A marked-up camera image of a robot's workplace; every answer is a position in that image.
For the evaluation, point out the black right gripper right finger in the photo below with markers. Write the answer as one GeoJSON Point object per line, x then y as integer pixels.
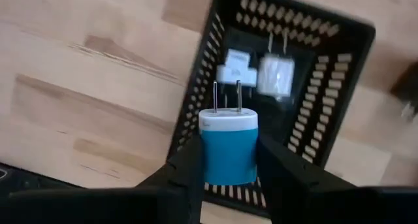
{"type": "Point", "coordinates": [284, 185]}

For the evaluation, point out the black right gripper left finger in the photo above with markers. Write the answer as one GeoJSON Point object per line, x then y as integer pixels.
{"type": "Point", "coordinates": [186, 185]}

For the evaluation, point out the teal and white charger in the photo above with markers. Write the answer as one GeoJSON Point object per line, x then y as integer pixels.
{"type": "Point", "coordinates": [228, 152]}

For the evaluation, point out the white square adapter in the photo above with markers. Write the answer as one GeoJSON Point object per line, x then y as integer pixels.
{"type": "Point", "coordinates": [236, 75]}

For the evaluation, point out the black plastic basket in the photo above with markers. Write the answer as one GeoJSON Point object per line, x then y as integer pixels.
{"type": "Point", "coordinates": [281, 119]}

